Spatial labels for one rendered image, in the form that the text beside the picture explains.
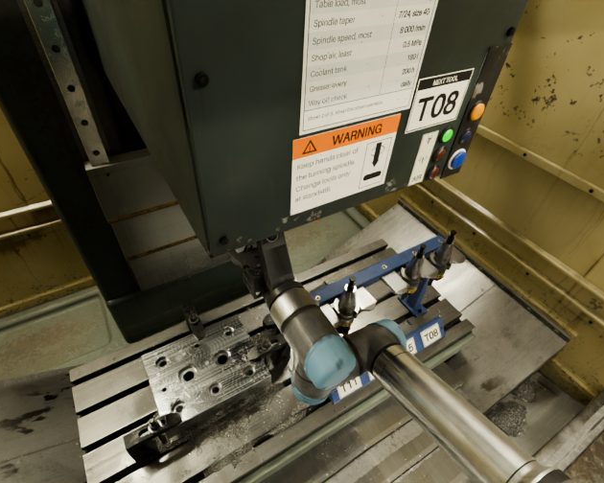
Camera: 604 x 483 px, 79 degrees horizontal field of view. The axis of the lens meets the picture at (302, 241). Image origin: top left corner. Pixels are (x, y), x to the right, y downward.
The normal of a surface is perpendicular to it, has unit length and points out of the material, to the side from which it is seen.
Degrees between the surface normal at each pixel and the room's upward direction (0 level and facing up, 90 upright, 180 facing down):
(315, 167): 90
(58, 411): 24
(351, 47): 90
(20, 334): 0
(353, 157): 90
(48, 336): 0
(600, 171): 90
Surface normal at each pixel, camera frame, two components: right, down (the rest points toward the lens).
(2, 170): 0.52, 0.62
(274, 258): 0.43, 0.18
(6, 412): 0.40, -0.79
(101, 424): 0.05, -0.72
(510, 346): -0.30, -0.51
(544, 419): -0.11, -0.87
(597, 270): -0.86, 0.33
